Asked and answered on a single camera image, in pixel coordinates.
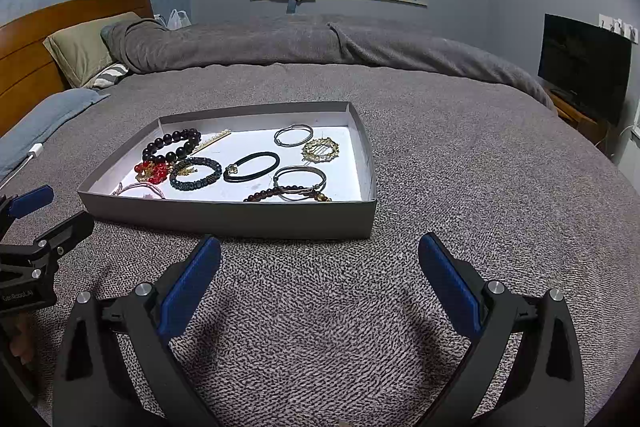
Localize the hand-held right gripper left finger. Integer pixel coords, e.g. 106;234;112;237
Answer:
52;234;223;427

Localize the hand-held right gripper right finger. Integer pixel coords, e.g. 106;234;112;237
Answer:
418;232;586;427

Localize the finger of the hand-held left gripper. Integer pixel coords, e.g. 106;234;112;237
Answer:
30;210;96;265
0;186;55;238

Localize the grey cardboard box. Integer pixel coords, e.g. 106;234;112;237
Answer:
76;101;378;242

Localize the pink string bracelet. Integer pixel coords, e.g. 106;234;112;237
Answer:
110;179;167;200

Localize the brown bead bracelet gold charm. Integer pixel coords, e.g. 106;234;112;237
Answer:
243;184;333;204

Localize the person's left hand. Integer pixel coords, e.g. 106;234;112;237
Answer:
7;313;35;358

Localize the blue pillow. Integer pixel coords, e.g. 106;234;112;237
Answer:
0;88;111;180

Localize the grey knitted bedspread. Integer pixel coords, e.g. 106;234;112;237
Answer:
0;62;621;427

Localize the wooden headboard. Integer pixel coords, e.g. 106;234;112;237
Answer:
0;0;155;138

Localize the striped pillow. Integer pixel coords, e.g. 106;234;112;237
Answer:
92;63;130;88

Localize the pearl hair clip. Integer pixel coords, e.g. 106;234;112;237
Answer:
192;129;233;154

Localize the olive pillow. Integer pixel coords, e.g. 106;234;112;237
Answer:
43;12;142;88

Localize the large silver bangle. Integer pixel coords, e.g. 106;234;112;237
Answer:
272;165;327;202

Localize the small silver bangle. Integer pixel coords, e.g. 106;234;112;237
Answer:
273;124;314;148

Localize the wooden television stand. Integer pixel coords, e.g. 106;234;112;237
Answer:
547;88;613;158

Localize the black television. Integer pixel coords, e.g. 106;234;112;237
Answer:
537;13;633;125

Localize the grey duvet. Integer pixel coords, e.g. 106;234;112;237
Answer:
101;14;556;110

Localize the white charger cable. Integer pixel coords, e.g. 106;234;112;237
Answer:
0;146;45;188

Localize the dark blue bead bracelet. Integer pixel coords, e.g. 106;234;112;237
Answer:
169;157;222;192

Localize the red bead bracelet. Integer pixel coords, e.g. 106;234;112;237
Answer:
134;159;173;184

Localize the black bead bracelet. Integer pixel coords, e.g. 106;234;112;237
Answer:
141;128;202;164

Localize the gold chain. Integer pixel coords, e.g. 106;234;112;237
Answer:
170;159;198;180

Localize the black cord bracelet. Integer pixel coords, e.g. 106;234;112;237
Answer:
223;151;281;183

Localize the gold crystal bracelet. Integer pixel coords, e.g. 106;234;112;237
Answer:
301;137;341;164

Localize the white wall socket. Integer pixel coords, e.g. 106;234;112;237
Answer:
599;13;640;44

